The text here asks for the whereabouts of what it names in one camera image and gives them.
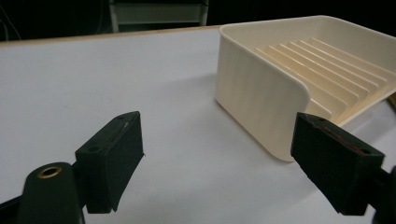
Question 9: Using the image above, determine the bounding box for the thin cable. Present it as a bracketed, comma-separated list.
[0, 4, 22, 42]

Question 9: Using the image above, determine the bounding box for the cream plastic ribbed tray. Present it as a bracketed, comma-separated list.
[215, 15, 396, 163]

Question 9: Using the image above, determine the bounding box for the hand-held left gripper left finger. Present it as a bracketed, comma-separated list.
[75, 110, 146, 215]

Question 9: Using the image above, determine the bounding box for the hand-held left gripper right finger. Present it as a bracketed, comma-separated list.
[290, 112, 386, 217]

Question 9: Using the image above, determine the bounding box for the grey metal stand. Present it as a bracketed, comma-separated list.
[107, 0, 210, 35]

